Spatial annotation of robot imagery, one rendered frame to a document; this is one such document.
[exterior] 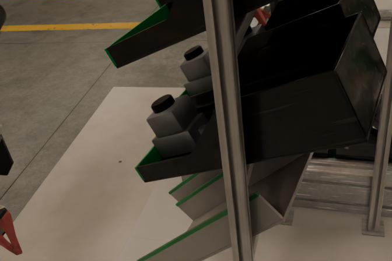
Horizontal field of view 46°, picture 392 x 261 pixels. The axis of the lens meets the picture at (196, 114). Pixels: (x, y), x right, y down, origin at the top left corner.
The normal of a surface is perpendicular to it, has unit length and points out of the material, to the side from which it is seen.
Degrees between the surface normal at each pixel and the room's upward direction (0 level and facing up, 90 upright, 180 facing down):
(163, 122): 90
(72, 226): 0
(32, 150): 1
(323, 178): 90
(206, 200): 90
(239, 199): 90
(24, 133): 0
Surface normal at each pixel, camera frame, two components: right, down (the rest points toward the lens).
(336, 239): -0.12, -0.83
